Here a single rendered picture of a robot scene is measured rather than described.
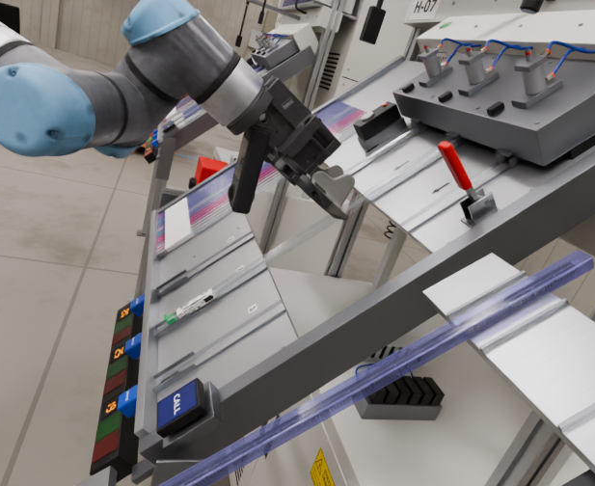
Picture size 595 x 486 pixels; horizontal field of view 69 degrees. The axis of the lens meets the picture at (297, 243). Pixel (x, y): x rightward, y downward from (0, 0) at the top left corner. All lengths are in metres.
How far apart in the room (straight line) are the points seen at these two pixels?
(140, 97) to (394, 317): 0.37
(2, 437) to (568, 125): 1.47
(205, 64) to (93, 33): 11.72
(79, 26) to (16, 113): 11.85
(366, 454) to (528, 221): 0.44
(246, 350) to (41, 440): 1.05
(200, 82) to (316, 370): 0.34
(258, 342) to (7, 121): 0.33
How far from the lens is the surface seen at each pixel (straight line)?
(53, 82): 0.42
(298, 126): 0.56
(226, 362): 0.54
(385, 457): 0.78
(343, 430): 0.79
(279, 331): 0.52
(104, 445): 0.62
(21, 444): 1.51
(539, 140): 0.55
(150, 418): 0.56
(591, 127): 0.59
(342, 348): 0.48
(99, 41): 12.21
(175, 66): 0.52
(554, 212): 0.54
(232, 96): 0.52
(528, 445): 0.76
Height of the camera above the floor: 1.12
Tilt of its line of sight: 20 degrees down
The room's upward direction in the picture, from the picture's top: 18 degrees clockwise
